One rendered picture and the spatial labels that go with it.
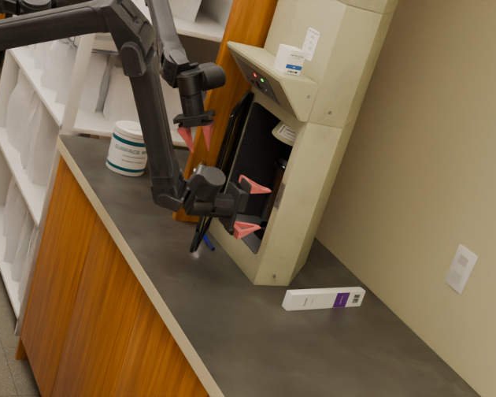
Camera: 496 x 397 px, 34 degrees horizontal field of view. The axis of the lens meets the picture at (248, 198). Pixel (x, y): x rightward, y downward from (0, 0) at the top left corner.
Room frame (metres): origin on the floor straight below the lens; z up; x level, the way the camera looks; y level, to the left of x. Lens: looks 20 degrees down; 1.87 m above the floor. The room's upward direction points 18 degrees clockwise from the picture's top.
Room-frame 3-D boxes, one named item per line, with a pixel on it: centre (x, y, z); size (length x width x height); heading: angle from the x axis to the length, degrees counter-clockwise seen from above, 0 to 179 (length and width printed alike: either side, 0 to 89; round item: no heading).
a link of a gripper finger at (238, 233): (1.81, -0.01, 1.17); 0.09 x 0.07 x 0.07; 122
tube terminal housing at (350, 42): (2.18, -0.11, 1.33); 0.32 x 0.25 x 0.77; 32
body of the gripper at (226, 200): (1.77, 0.05, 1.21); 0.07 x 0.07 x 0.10; 32
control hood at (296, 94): (2.08, 0.05, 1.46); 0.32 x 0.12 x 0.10; 32
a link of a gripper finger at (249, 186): (1.81, -0.01, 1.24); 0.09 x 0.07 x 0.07; 122
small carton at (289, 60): (2.01, 0.01, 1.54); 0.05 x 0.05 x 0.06; 37
